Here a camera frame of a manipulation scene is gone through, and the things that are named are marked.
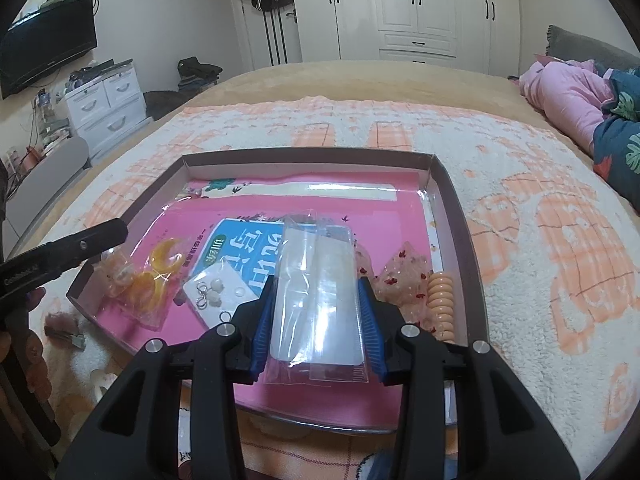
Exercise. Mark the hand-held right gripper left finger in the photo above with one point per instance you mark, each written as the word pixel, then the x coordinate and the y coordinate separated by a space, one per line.
pixel 260 322

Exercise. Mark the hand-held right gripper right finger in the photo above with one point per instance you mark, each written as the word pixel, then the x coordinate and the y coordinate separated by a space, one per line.
pixel 372 325

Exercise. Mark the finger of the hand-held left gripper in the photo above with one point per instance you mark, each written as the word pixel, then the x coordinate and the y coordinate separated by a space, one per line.
pixel 95 237

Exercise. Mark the white earrings card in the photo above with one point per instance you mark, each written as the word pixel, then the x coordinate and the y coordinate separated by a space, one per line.
pixel 220 292

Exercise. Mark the white hair claw packet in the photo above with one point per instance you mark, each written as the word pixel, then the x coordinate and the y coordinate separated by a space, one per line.
pixel 315 300

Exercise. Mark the dotted bow hair clip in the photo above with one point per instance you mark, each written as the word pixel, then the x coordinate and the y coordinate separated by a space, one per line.
pixel 405 275

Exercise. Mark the brown cardboard box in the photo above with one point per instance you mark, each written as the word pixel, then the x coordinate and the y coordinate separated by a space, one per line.
pixel 470 260

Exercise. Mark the person's left hand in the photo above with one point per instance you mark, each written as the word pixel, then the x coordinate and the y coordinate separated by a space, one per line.
pixel 37 360

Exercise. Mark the pink fuzzy hair clip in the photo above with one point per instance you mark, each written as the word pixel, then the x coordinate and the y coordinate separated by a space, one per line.
pixel 62 327

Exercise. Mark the grey bed footboard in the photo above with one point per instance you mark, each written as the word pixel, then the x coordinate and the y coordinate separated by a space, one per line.
pixel 45 185

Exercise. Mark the white drawer cabinet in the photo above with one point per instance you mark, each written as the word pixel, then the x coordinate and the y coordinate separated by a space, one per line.
pixel 107 110

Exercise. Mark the dark floor bag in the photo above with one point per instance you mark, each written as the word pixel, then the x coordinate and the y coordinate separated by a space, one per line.
pixel 162 105

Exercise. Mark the black set-top device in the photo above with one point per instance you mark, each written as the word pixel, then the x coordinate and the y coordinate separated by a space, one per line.
pixel 100 71

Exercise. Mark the dark clothes pile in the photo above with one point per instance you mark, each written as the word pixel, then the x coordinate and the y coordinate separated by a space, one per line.
pixel 197 75

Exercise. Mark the black television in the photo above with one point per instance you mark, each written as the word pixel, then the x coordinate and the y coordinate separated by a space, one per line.
pixel 47 47

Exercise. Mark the tan bed cover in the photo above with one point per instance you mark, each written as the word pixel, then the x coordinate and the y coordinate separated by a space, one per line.
pixel 375 80

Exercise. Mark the pink quilt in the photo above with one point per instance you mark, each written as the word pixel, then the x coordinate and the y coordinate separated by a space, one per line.
pixel 565 100

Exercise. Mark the white wardrobe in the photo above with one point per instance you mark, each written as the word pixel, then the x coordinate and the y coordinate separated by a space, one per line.
pixel 400 10

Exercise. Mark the grey pillow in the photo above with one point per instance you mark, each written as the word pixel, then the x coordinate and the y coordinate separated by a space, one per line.
pixel 585 47

